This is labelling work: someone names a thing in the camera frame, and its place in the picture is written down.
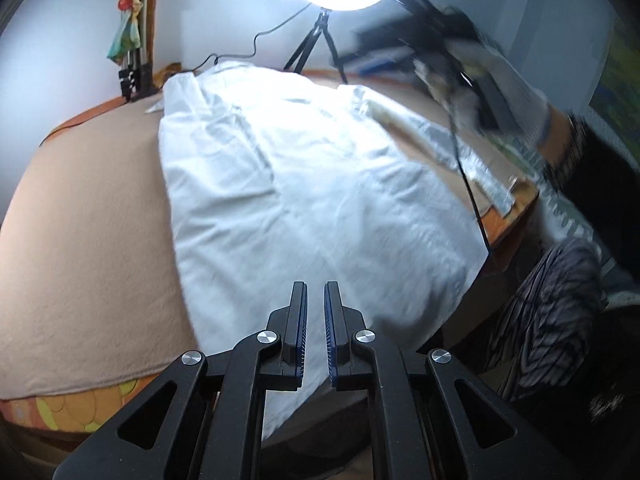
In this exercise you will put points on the small black tripod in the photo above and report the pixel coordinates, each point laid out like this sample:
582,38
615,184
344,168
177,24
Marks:
322,22

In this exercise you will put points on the colourful hanging cloth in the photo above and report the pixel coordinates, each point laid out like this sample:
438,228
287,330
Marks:
127,25

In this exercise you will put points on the yellow green wall painting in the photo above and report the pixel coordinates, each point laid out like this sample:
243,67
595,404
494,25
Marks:
617,70

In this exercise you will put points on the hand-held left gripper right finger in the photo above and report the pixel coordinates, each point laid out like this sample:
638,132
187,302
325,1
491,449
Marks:
330,332

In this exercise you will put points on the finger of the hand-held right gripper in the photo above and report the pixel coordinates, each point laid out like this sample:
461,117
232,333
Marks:
385,32
372,62

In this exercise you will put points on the person's right hand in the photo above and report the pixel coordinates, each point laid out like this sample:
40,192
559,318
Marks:
515,90

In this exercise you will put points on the white shirt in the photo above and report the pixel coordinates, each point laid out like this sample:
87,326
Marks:
300,185

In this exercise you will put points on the beige table cover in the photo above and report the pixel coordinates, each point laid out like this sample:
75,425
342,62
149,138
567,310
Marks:
65,410

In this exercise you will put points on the person's striped grey trousers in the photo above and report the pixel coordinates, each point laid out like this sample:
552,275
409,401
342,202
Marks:
550,320

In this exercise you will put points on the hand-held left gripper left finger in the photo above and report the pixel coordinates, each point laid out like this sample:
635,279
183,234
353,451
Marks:
300,332

